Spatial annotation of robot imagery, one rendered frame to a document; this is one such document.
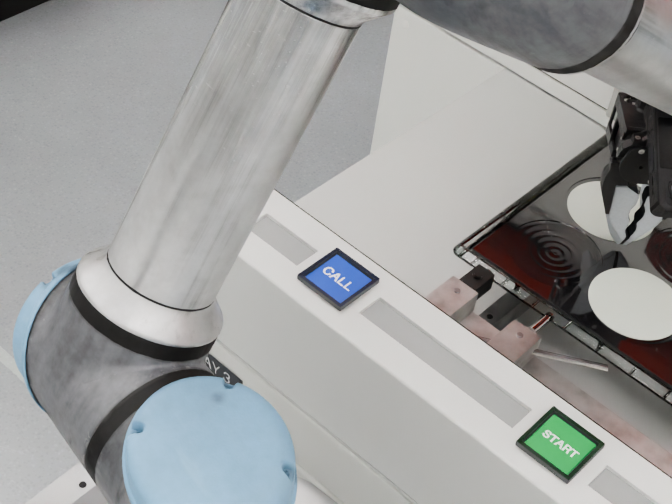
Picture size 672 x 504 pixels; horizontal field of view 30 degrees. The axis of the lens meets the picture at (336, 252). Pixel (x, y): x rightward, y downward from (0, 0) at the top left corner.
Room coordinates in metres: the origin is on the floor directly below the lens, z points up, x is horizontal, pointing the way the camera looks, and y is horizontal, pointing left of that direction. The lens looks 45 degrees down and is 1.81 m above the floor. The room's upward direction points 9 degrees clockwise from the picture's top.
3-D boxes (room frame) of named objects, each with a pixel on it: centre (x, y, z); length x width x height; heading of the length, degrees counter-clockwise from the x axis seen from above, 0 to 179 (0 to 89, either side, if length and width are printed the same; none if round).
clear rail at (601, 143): (1.11, -0.23, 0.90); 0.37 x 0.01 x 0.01; 144
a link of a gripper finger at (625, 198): (1.02, -0.28, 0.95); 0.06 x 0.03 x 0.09; 5
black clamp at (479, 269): (0.92, -0.15, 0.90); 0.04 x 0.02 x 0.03; 144
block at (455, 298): (0.87, -0.11, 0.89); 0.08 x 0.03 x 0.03; 144
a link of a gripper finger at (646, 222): (1.02, -0.31, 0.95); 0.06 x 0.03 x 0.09; 5
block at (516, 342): (0.82, -0.18, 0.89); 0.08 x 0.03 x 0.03; 144
